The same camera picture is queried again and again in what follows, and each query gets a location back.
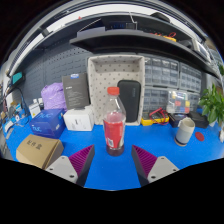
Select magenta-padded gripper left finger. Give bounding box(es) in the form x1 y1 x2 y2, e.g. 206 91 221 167
45 144 96 188

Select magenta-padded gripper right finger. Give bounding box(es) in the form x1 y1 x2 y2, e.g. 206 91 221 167
131 144 180 187

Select clear red-capped drink bottle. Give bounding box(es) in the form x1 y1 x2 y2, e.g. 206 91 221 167
102 86 127 157

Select brown cardboard box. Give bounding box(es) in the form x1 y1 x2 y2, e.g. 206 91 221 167
15 133 65 170

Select grey-white ceramic cup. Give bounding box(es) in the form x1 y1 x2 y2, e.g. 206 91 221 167
174 117 196 148

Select blue cardboard box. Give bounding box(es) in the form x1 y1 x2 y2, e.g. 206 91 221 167
28 108 67 139

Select yellow multimeter with red leads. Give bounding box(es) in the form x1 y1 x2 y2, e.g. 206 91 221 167
140 107 170 127

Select black box with white label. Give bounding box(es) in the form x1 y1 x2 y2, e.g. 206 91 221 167
168 113 188 129

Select white cardboard box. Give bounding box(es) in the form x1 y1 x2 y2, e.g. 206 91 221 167
62 105 95 132

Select flat round red coaster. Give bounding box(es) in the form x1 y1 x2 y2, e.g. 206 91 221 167
194 131 205 142

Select black flat case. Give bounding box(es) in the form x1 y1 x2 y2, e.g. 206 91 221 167
187 110 210 129

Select small white box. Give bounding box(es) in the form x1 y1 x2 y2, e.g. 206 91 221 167
28 98 42 118

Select clear organizer box, coloured parts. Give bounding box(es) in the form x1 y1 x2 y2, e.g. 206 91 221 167
166 89 191 115

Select grey small-parts drawer cabinet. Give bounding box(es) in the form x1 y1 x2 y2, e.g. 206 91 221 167
188 91 202 113
143 55 180 88
142 87 171 113
179 62 203 92

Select purple plastic bag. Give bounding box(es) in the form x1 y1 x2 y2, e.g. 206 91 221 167
40 82 68 112

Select black zippered pouch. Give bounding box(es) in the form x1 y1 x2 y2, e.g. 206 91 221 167
116 79 142 124

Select dark grey flat box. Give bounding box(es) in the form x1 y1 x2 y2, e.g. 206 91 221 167
61 73 91 111

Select green potted plant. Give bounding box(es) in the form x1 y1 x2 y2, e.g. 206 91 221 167
198 83 224 128

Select teal-screened device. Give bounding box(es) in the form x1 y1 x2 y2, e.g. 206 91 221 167
10 71 25 86

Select white dotted storage tray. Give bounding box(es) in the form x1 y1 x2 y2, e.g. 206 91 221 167
87 54 146 127

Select black shelf unit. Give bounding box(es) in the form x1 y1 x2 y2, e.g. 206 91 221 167
8 6 221 79

